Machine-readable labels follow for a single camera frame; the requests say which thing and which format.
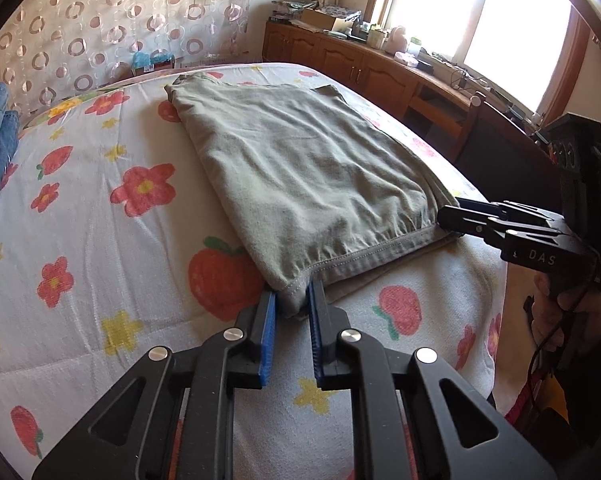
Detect sheer circle pattern curtain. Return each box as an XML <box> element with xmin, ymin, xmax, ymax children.
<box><xmin>0</xmin><ymin>0</ymin><xmax>268</xmax><ymax>121</ymax></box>

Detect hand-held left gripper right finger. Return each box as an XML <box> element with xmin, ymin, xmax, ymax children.
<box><xmin>307</xmin><ymin>277</ymin><xmax>558</xmax><ymax>480</ymax></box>

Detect pink floral blanket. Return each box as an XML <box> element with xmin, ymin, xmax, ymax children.
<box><xmin>18</xmin><ymin>62</ymin><xmax>261</xmax><ymax>131</ymax></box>

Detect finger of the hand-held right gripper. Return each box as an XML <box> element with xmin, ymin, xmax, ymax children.
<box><xmin>459</xmin><ymin>199</ymin><xmax>563</xmax><ymax>223</ymax></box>
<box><xmin>437</xmin><ymin>205</ymin><xmax>563</xmax><ymax>249</ymax></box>

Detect person's right hand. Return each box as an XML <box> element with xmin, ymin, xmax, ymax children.
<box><xmin>524</xmin><ymin>272</ymin><xmax>601</xmax><ymax>368</ymax></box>

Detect olive green pants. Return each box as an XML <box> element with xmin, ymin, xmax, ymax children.
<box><xmin>164</xmin><ymin>72</ymin><xmax>461</xmax><ymax>318</ymax></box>

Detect small cardboard box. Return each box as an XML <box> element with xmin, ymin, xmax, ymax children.
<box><xmin>130</xmin><ymin>57</ymin><xmax>176</xmax><ymax>76</ymax></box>

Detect blue plastic bag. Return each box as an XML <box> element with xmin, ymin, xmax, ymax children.
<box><xmin>132</xmin><ymin>50</ymin><xmax>174</xmax><ymax>68</ymax></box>

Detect cluttered pile of papers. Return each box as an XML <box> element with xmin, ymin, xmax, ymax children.
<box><xmin>270</xmin><ymin>0</ymin><xmax>306</xmax><ymax>23</ymax></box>

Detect wooden framed window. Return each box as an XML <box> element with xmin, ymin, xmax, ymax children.
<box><xmin>365</xmin><ymin>0</ymin><xmax>588</xmax><ymax>116</ymax></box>

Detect long wooden cabinet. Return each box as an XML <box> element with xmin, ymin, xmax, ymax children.
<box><xmin>262</xmin><ymin>20</ymin><xmax>571</xmax><ymax>161</ymax></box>

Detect white strawberry print blanket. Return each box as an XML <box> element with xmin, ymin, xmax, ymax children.
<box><xmin>0</xmin><ymin>62</ymin><xmax>508</xmax><ymax>480</ymax></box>

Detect open cardboard box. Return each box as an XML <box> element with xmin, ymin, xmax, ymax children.
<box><xmin>300</xmin><ymin>7</ymin><xmax>353</xmax><ymax>33</ymax></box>

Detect black cable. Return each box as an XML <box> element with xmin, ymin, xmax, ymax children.
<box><xmin>527</xmin><ymin>260</ymin><xmax>601</xmax><ymax>411</ymax></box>

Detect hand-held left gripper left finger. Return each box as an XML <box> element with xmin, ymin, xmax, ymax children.
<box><xmin>30</xmin><ymin>290</ymin><xmax>281</xmax><ymax>480</ymax></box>

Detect red cloth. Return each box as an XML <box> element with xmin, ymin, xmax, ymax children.
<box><xmin>503</xmin><ymin>375</ymin><xmax>571</xmax><ymax>438</ymax></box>

